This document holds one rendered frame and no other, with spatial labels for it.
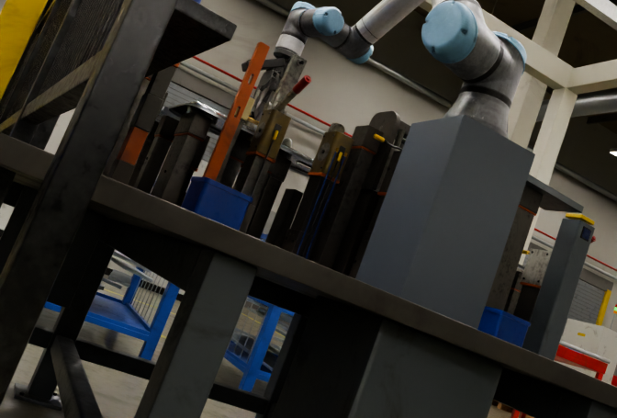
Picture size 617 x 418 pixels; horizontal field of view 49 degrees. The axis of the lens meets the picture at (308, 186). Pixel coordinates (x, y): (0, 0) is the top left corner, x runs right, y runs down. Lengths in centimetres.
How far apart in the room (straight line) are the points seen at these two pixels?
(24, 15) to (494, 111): 139
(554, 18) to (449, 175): 923
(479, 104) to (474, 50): 12
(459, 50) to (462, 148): 20
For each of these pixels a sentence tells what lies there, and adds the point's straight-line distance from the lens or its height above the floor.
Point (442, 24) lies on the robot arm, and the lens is 147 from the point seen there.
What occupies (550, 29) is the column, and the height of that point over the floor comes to 543.
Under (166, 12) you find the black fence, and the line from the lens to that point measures 52.
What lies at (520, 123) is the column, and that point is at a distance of 991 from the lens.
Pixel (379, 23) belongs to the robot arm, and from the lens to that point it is 192.
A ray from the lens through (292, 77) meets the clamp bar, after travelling 177.
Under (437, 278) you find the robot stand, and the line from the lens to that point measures 138.
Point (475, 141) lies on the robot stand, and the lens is 143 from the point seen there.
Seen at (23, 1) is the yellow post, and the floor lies 115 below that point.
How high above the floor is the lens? 64
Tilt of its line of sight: 9 degrees up
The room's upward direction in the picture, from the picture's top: 21 degrees clockwise
